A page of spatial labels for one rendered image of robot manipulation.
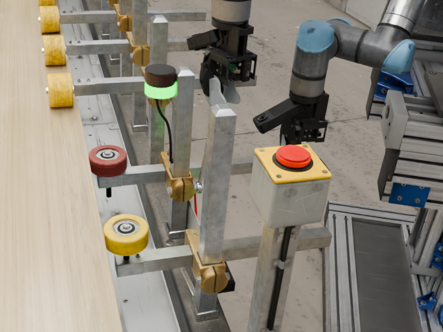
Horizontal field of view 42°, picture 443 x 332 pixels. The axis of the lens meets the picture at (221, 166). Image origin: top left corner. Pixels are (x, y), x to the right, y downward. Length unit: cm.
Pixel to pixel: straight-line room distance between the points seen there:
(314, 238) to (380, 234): 113
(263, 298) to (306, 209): 16
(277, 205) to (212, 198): 34
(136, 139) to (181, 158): 50
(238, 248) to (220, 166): 24
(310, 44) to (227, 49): 19
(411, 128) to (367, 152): 186
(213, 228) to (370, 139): 241
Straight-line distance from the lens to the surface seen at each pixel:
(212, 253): 107
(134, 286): 136
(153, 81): 112
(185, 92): 116
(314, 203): 68
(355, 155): 320
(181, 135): 120
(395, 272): 216
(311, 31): 124
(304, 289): 230
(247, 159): 136
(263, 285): 77
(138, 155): 164
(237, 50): 112
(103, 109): 206
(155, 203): 146
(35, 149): 130
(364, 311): 198
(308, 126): 132
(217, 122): 91
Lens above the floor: 157
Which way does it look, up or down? 33 degrees down
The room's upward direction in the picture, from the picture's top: 6 degrees clockwise
